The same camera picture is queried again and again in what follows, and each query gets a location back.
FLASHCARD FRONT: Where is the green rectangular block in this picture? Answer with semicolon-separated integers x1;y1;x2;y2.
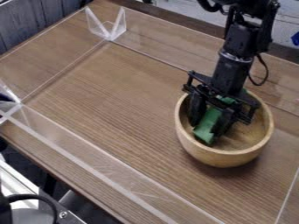
192;96;241;145

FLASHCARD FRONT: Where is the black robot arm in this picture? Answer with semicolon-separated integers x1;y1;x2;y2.
183;0;280;143

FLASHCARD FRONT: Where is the blue object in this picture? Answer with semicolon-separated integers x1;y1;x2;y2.
291;32;299;46

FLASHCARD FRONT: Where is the clear acrylic front barrier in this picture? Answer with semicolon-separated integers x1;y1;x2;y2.
0;81;224;224

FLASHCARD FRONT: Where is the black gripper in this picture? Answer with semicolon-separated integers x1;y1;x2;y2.
181;50;260;137

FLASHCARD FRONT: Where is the grey metal bracket with screw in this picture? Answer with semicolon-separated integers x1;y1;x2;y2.
37;189;89;224

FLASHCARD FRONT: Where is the clear acrylic corner bracket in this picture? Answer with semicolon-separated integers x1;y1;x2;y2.
84;7;127;41

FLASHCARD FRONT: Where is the brown wooden bowl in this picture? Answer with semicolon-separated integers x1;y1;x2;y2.
173;91;275;168

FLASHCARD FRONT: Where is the black cable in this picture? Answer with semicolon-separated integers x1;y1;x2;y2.
0;193;61;224

